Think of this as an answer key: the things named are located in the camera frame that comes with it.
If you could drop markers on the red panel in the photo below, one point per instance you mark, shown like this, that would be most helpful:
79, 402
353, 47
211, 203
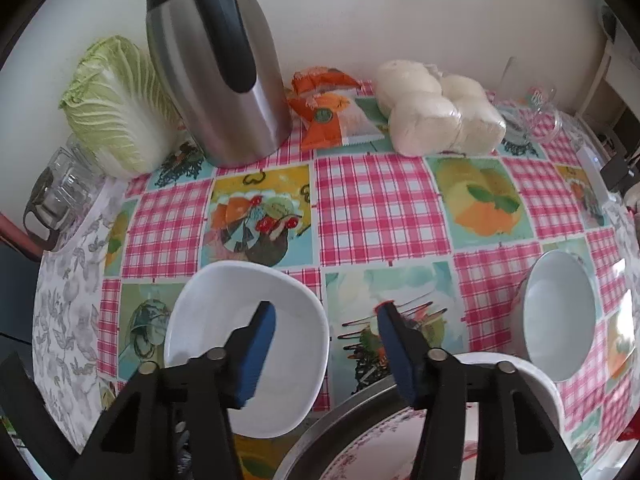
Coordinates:
15, 230

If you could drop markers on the floral rimmed white plate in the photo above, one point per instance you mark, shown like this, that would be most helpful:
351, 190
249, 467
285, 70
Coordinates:
380, 440

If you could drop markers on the stainless steel thermos jug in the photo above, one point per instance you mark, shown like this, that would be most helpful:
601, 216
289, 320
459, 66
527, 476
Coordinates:
200, 85

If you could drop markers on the small white bowl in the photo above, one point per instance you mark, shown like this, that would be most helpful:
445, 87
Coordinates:
215, 310

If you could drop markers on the blue cabinet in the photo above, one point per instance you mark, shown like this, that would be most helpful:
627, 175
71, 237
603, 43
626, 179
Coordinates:
15, 285

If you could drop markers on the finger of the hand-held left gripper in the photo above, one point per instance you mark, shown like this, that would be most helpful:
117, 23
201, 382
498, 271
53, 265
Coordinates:
35, 410

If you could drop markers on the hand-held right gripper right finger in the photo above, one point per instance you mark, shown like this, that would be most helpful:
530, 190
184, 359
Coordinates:
395, 350

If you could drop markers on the white side table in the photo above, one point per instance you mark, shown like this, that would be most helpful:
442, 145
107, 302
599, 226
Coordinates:
602, 75

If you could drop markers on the white power strip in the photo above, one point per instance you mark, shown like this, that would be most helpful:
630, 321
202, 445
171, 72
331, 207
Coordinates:
595, 175

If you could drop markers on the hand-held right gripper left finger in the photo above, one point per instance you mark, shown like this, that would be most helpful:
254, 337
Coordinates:
257, 355

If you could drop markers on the light blue bowl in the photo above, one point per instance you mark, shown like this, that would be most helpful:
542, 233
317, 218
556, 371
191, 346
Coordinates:
560, 310

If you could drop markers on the clear glass mug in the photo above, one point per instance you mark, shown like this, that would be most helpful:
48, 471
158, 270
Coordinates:
520, 110

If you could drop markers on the black charger adapter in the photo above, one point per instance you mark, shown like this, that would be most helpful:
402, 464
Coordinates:
617, 172

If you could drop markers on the bag of steamed buns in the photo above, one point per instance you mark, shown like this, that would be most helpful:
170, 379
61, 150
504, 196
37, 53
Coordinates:
435, 115

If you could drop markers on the stainless steel basin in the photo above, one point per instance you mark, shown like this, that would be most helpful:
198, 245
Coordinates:
320, 435

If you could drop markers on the napa cabbage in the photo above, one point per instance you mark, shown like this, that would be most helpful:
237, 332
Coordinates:
115, 110

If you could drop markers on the strawberry print white bowl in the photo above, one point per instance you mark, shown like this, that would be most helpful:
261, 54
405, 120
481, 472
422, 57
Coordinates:
540, 385

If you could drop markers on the clear glass cup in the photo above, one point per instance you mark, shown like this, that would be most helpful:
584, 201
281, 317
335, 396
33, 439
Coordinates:
70, 172
91, 160

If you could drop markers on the orange snack packet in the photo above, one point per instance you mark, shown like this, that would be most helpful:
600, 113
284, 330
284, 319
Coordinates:
345, 120
325, 82

